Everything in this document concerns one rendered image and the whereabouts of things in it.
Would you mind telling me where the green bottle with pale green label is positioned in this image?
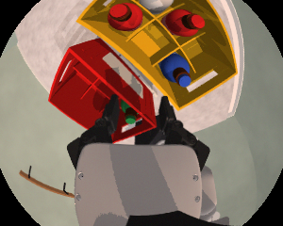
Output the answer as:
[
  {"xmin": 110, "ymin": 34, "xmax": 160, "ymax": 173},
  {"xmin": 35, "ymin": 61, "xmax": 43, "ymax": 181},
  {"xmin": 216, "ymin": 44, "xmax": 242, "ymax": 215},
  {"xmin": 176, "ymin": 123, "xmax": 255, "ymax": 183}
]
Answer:
[{"xmin": 121, "ymin": 99, "xmax": 139, "ymax": 124}]

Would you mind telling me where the blue bottle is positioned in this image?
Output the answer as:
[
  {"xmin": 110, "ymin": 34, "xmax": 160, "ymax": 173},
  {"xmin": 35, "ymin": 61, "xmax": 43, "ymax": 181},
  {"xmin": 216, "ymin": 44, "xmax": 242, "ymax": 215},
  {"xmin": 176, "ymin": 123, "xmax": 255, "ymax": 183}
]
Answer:
[{"xmin": 158, "ymin": 52, "xmax": 191, "ymax": 87}]

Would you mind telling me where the red bottle with pale label band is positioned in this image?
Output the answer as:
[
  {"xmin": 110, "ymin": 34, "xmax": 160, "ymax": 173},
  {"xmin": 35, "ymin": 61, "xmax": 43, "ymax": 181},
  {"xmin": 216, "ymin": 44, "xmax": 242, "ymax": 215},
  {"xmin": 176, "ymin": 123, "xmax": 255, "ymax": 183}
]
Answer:
[{"xmin": 161, "ymin": 9, "xmax": 205, "ymax": 37}]

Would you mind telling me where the olive-brown crate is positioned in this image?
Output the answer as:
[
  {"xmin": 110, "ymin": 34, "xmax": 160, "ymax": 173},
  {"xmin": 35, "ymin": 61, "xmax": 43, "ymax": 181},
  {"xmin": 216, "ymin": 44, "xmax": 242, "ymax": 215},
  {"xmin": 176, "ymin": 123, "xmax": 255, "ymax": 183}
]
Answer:
[{"xmin": 76, "ymin": 0, "xmax": 238, "ymax": 111}]

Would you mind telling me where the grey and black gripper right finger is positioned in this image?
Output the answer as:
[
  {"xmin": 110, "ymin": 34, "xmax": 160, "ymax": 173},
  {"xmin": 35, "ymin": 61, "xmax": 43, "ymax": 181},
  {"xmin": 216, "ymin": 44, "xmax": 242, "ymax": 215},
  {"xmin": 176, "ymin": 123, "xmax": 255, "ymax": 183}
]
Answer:
[{"xmin": 158, "ymin": 96, "xmax": 210, "ymax": 172}]

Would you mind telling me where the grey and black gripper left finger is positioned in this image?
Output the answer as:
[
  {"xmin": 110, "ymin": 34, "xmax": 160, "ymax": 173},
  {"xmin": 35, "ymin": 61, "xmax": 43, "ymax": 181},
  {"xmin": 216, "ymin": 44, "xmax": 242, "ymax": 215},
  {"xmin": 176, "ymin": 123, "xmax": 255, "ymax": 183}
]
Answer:
[{"xmin": 67, "ymin": 94, "xmax": 120, "ymax": 170}]

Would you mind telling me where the dark red crate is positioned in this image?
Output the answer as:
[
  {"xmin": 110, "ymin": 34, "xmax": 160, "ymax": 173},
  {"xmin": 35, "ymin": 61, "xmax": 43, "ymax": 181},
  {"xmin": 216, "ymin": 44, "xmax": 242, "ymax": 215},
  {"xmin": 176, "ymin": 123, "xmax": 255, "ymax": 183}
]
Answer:
[{"xmin": 48, "ymin": 38, "xmax": 157, "ymax": 143}]

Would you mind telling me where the white bottle with grey label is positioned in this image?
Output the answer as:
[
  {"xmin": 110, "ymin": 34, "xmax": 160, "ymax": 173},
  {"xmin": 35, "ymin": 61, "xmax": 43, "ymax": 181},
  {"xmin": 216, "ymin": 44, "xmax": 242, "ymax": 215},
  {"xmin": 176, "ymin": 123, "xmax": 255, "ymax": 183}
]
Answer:
[{"xmin": 139, "ymin": 0, "xmax": 174, "ymax": 15}]

